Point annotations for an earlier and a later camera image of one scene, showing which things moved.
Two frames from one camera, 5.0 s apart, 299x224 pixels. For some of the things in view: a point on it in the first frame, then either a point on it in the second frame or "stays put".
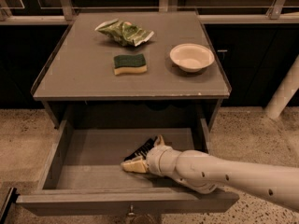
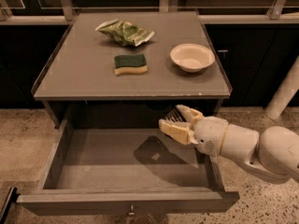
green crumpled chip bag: (124, 33) stays put
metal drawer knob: (131, 210) stays put
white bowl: (191, 57) stays put
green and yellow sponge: (133, 63) stays put
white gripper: (154, 160) to (209, 134)
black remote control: (142, 150) to (175, 115)
